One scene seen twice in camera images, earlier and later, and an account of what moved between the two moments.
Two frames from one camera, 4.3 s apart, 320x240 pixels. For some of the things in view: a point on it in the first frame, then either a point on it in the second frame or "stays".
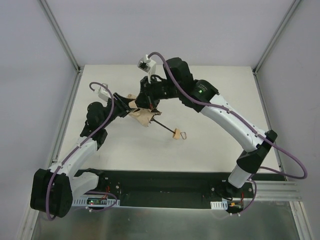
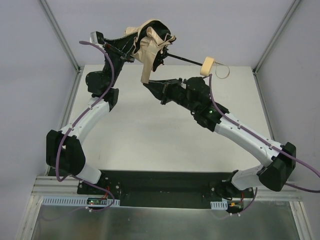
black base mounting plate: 173,189 stays
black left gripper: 120,103 → 125,52
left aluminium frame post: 59,33 stays
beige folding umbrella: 145,117 → 153,38
